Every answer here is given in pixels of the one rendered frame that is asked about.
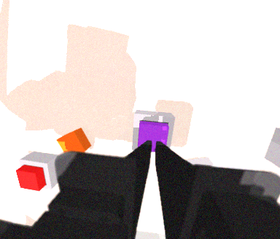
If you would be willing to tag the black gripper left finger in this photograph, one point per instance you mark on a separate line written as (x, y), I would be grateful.
(126, 176)

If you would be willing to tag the orange block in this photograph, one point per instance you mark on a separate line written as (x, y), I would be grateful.
(75, 140)

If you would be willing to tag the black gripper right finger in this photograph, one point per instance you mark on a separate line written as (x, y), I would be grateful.
(181, 185)

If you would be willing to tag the red button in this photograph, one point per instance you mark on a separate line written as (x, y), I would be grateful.
(37, 171)

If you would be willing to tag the purple button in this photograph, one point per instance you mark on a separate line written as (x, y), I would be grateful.
(153, 126)

